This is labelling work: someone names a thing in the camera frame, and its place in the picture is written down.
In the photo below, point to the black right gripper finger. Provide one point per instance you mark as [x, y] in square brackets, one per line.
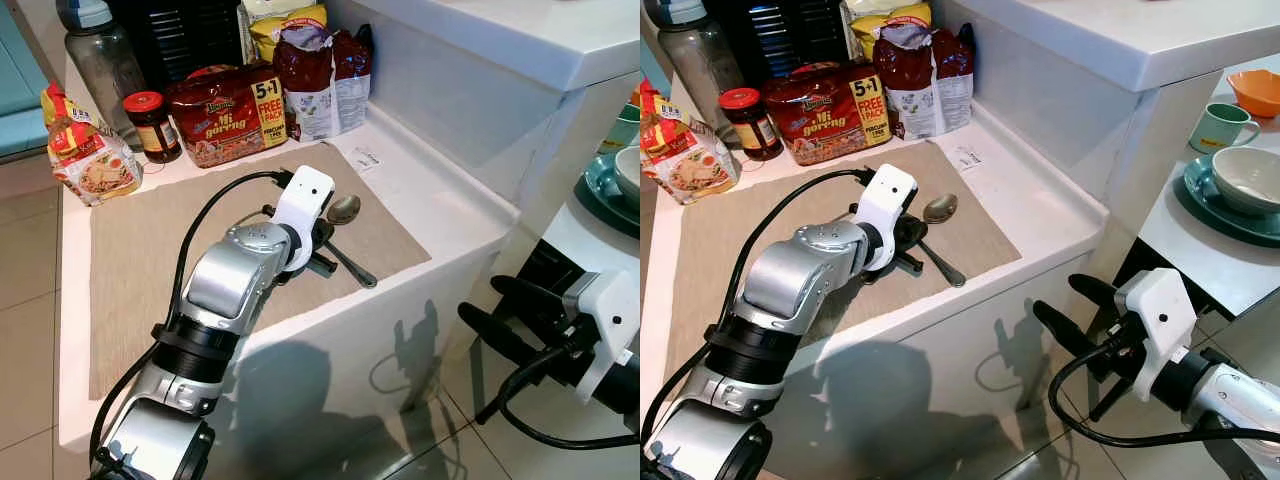
[1100, 292]
[500, 335]
[530, 295]
[1070, 330]

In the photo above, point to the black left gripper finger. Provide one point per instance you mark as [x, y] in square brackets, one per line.
[320, 265]
[910, 232]
[325, 235]
[905, 263]

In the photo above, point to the teal plate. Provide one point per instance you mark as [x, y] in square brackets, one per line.
[600, 190]
[1200, 205]

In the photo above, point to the white ceramic bowl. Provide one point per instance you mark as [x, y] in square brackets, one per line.
[630, 170]
[1250, 180]

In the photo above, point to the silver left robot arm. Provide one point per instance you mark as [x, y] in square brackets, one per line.
[790, 280]
[230, 280]

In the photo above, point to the silver spoon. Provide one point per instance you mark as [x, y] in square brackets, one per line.
[343, 208]
[940, 207]

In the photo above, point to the red mi goreng noodle pack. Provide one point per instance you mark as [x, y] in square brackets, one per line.
[825, 115]
[225, 115]

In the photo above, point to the red and white bag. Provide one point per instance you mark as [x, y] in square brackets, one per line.
[925, 85]
[320, 85]

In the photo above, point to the beige woven placemat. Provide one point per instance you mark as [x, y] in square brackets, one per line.
[715, 270]
[140, 280]

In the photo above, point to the white kitchen counter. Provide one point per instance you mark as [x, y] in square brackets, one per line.
[480, 120]
[1060, 120]

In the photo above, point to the red lidded jar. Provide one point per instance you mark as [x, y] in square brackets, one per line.
[750, 122]
[152, 125]

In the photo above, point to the yellow white noodle packet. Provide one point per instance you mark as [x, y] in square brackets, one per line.
[90, 160]
[690, 160]

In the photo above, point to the yellow snack bag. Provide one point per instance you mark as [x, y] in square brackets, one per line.
[885, 15]
[285, 25]

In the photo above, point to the black slatted rack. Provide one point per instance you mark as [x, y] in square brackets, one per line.
[790, 35]
[180, 35]

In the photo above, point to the orange bowl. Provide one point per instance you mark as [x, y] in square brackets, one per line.
[1258, 92]

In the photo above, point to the clear grey water bottle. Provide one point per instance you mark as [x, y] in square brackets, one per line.
[100, 70]
[690, 60]

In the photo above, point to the light blue cabinet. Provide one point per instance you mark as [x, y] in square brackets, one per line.
[15, 90]

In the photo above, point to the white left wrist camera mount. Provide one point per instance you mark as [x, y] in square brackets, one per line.
[305, 200]
[885, 200]

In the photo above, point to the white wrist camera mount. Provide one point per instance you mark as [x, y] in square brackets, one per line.
[615, 310]
[1160, 310]
[305, 200]
[885, 200]

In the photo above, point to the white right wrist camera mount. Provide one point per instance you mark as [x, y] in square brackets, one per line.
[615, 310]
[1160, 310]

